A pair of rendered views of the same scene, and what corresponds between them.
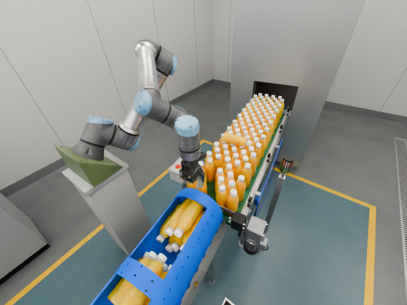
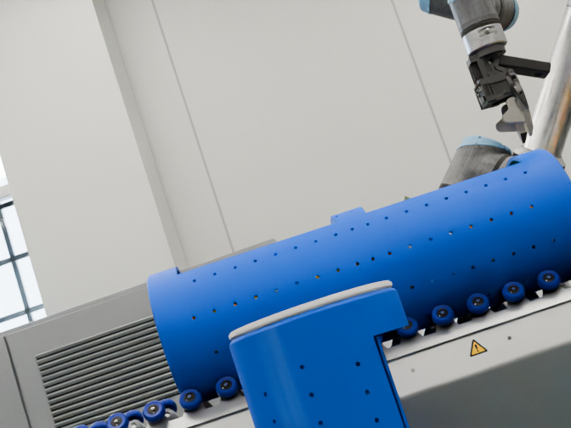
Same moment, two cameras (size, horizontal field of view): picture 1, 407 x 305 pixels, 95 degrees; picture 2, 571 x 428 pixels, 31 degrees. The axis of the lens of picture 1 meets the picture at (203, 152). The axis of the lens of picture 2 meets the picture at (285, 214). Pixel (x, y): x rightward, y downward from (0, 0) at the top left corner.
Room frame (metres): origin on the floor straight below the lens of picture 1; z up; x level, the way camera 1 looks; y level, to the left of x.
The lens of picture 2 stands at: (-1.03, -1.46, 0.94)
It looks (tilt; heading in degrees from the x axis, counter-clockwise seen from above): 9 degrees up; 57
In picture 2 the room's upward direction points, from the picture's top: 18 degrees counter-clockwise
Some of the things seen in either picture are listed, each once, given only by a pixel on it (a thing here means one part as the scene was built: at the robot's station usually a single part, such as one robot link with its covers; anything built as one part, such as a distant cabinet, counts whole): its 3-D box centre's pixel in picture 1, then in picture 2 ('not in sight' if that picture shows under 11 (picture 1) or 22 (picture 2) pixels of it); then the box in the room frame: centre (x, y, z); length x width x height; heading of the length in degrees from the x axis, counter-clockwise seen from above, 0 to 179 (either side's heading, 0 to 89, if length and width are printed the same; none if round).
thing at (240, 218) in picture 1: (237, 221); not in sight; (0.59, -0.18, 0.95); 0.10 x 0.07 x 0.10; 59
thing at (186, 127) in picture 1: (188, 134); (472, 7); (0.62, 0.06, 1.58); 0.10 x 0.09 x 0.12; 22
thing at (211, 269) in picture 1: (211, 268); not in sight; (0.57, -0.02, 0.31); 0.06 x 0.06 x 0.63; 59
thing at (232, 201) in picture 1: (232, 203); not in sight; (0.70, -0.17, 1.00); 0.07 x 0.07 x 0.19
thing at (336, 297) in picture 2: not in sight; (310, 311); (-0.13, -0.08, 1.03); 0.28 x 0.28 x 0.01
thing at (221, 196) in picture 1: (221, 198); not in sight; (0.73, -0.10, 1.00); 0.07 x 0.07 x 0.19
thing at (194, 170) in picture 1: (190, 166); (494, 77); (0.61, 0.06, 1.42); 0.09 x 0.08 x 0.12; 149
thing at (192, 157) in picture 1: (190, 151); (485, 42); (0.61, 0.05, 1.50); 0.10 x 0.09 x 0.05; 59
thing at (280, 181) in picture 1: (266, 222); not in sight; (0.80, -0.49, 0.55); 0.04 x 0.04 x 1.10; 59
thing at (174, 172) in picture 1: (183, 167); not in sight; (0.98, 0.16, 1.05); 0.20 x 0.10 x 0.10; 149
